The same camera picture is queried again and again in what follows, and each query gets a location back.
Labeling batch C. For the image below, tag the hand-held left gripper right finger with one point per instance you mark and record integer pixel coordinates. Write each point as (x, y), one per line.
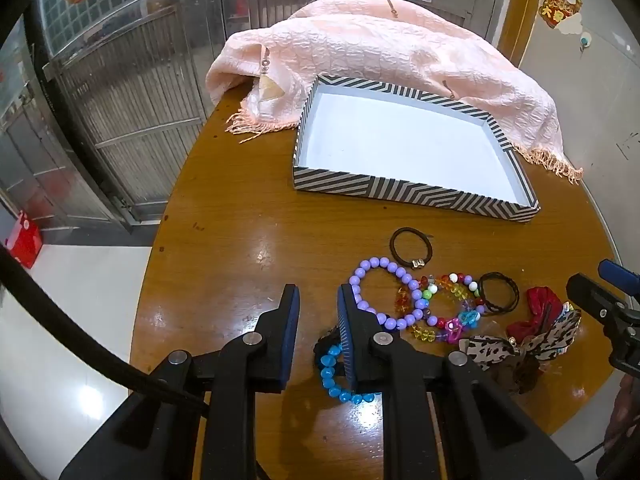
(347, 340)

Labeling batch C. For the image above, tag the red paper bag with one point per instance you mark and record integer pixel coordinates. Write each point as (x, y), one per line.
(25, 242)

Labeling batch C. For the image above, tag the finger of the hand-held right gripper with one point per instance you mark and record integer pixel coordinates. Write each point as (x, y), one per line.
(587, 292)
(620, 272)

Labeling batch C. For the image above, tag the red gold wall decoration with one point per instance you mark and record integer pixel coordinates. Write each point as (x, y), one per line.
(560, 5)

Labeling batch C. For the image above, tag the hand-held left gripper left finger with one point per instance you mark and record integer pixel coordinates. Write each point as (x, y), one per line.
(290, 340)

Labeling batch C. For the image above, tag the black white striped box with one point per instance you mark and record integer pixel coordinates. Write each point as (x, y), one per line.
(400, 145)

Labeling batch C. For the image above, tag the wooden door frame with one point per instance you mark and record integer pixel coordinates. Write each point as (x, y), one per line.
(520, 10)

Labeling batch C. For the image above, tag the small white blue wall decoration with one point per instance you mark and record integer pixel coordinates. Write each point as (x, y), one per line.
(585, 40)

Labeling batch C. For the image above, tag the black scrunchie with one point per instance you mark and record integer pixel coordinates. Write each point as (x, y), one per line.
(325, 337)

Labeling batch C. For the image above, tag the pink fringed scarf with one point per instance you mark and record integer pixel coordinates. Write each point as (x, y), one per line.
(375, 45)

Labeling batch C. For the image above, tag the person's right hand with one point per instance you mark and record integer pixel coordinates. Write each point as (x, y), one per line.
(627, 410)

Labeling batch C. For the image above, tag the leopard print bow scrunchie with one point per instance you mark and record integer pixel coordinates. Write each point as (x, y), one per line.
(487, 350)

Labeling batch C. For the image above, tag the metal door round red sticker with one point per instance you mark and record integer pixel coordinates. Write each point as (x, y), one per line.
(125, 85)

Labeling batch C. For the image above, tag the red scrunchie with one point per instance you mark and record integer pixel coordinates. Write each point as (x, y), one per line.
(537, 305)

